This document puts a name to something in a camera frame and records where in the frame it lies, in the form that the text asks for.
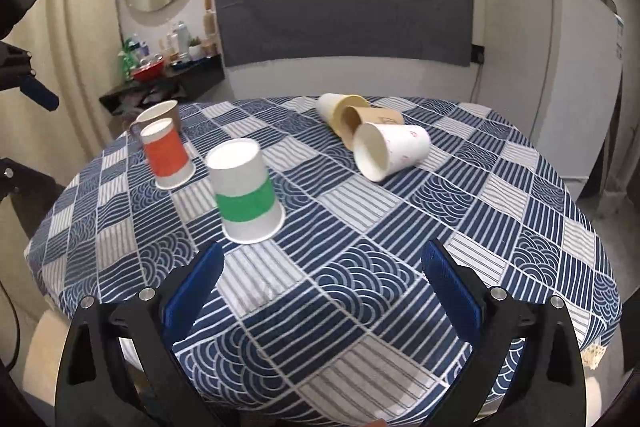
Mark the white cup with orange band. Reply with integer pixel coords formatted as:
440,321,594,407
139,118,196,190

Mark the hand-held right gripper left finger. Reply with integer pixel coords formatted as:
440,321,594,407
55,241,226,427

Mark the white refrigerator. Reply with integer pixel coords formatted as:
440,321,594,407
482,0,626,202

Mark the black stand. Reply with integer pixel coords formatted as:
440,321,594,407
0,157,68,248

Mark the green plastic bottle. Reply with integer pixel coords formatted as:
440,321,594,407
118,38,143,80

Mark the cream yellow paper cup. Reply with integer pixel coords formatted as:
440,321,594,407
315,93,373,140

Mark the blue white patterned tablecloth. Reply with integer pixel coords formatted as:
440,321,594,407
24,96,623,427

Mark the white cup with green band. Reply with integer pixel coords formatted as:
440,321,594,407
206,138,287,244

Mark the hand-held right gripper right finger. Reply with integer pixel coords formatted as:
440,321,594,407
421,238,587,427

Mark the black wall shelf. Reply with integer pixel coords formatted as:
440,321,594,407
99,57,224,115

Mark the red bowl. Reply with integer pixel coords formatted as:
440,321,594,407
132,59,166,82

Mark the black cable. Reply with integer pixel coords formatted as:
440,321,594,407
0,282,21,370

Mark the brown paper cup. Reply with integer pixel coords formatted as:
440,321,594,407
129,100,183,148

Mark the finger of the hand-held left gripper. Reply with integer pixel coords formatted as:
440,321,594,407
0,42,59,111

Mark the beige curtain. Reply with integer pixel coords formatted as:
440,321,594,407
0,0,131,168

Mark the white spray bottle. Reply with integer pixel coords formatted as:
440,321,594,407
175,21,190,58

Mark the kraft paper cup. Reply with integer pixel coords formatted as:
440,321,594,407
341,105,405,146

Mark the white cup with pink print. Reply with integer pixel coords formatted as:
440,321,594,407
353,123,432,182

